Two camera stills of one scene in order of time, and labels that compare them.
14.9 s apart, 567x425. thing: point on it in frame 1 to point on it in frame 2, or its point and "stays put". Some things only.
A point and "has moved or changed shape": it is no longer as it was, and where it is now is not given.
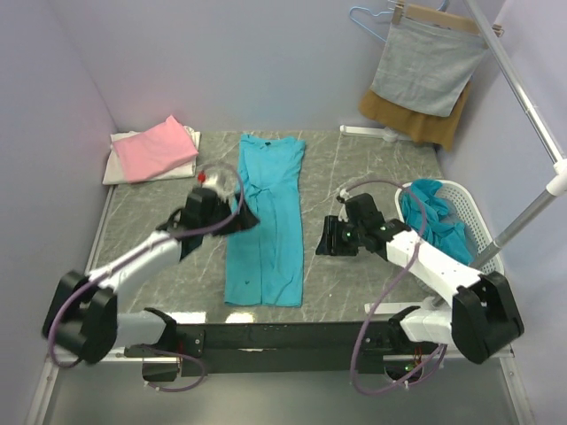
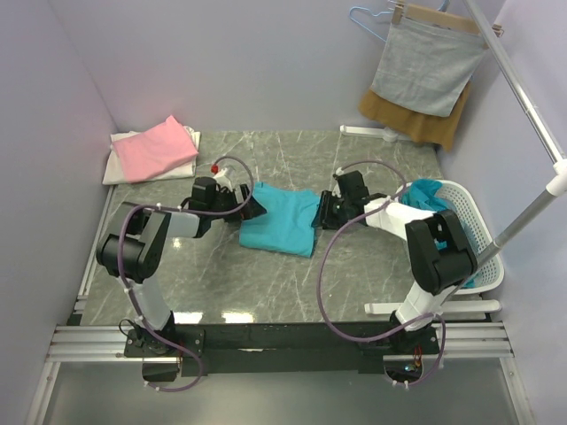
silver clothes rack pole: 556,181 stays put
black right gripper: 325,245 to 323,217
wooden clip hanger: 438,17 stays put
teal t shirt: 265,264 has moved or changed shape
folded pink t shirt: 155,151 stays put
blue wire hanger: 443,7 stays put
